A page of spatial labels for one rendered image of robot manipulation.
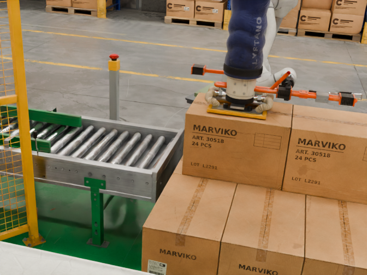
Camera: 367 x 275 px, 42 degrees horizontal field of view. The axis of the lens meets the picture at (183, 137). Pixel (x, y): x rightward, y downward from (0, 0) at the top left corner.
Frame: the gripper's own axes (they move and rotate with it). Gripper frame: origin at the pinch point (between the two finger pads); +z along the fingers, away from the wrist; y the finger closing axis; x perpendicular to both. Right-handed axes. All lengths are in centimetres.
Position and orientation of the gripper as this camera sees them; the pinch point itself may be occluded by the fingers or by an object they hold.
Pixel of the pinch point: (287, 92)
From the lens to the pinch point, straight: 285.1
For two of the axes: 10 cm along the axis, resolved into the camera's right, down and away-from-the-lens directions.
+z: -2.1, 3.9, -9.0
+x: -9.8, -1.3, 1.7
